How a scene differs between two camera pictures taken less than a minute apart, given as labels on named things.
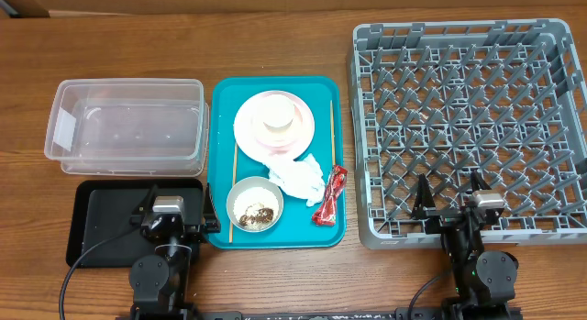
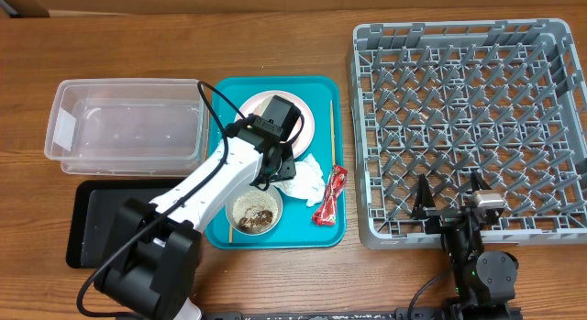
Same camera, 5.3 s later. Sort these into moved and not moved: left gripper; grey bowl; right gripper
Moved: left gripper
Not moved: right gripper; grey bowl
